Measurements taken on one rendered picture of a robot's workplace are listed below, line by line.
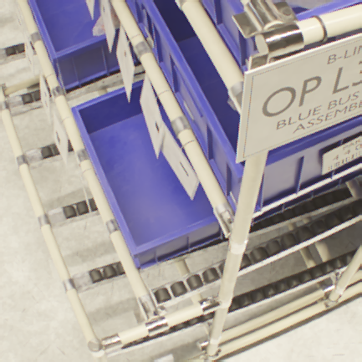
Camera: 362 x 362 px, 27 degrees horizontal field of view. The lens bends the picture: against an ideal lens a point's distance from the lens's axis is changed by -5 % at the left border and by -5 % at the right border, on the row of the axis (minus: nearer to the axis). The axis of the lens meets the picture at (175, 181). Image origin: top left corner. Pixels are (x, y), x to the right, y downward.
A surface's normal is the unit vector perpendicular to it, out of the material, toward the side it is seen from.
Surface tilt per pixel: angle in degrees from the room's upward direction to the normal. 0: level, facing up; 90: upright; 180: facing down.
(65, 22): 3
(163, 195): 3
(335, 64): 90
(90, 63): 90
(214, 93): 4
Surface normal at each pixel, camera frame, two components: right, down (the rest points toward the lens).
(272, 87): 0.40, 0.83
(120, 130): -0.04, -0.42
